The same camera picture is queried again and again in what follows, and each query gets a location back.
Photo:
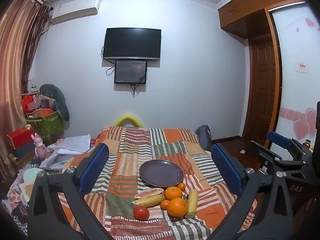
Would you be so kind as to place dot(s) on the brown wooden door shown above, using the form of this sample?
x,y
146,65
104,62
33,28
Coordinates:
x,y
262,87

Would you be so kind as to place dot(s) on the yellow banana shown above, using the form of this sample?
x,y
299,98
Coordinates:
x,y
147,201

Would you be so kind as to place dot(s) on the striped brown curtain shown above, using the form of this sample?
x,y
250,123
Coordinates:
x,y
17,67

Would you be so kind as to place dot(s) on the white cloth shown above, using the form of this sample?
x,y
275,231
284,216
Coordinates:
x,y
70,147

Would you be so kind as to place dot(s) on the wooden overhead cabinet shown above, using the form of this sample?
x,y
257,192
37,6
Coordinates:
x,y
250,10

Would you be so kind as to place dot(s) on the striped patchwork blanket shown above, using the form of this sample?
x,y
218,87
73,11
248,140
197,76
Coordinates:
x,y
160,145

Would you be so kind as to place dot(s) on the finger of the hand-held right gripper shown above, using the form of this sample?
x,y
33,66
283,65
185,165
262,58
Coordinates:
x,y
277,138
270,160

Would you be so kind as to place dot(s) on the dark red jujube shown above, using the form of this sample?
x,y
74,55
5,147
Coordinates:
x,y
175,218

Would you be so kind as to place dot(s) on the green storage box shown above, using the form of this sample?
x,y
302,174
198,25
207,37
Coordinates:
x,y
48,126

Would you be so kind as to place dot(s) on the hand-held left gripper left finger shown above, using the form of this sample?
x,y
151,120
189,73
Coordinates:
x,y
93,167

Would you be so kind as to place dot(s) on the grey plush toy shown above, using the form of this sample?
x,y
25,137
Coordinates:
x,y
57,97

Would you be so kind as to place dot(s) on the red tomato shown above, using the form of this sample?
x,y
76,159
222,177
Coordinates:
x,y
141,213

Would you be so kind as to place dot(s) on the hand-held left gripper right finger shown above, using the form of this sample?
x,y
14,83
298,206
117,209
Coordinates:
x,y
226,170

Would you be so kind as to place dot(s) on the floral cloth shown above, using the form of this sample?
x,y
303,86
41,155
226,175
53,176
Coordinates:
x,y
15,205

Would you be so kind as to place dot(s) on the small wall monitor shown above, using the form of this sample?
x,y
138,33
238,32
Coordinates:
x,y
130,71

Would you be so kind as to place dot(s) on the black wall television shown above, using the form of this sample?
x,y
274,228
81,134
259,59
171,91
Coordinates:
x,y
132,43

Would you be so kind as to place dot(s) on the red flat box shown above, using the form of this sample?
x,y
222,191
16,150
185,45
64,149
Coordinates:
x,y
21,137

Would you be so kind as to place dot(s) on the red gift bags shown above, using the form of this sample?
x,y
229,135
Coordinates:
x,y
30,102

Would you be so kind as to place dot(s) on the large orange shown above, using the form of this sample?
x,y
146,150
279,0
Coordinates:
x,y
173,193
177,206

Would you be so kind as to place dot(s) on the small mandarin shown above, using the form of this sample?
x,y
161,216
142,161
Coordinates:
x,y
181,186
164,204

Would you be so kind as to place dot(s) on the red label sticker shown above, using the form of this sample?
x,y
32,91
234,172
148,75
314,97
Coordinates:
x,y
301,67

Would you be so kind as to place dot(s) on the purple round plate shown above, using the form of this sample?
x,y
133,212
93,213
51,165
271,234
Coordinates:
x,y
161,173

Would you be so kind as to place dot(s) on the light green bowl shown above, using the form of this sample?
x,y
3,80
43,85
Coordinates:
x,y
32,173

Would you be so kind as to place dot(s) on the white heart-print sliding door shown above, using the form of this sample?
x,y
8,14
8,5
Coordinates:
x,y
297,42

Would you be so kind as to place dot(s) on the small white floor scrap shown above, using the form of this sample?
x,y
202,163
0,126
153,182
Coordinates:
x,y
242,151

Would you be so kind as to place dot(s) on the blue backpack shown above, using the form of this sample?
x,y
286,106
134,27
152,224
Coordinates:
x,y
203,136

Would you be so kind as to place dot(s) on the pink bunny toy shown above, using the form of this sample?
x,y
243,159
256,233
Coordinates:
x,y
38,146

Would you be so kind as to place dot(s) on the white air conditioner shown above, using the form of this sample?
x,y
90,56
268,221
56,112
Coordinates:
x,y
75,10

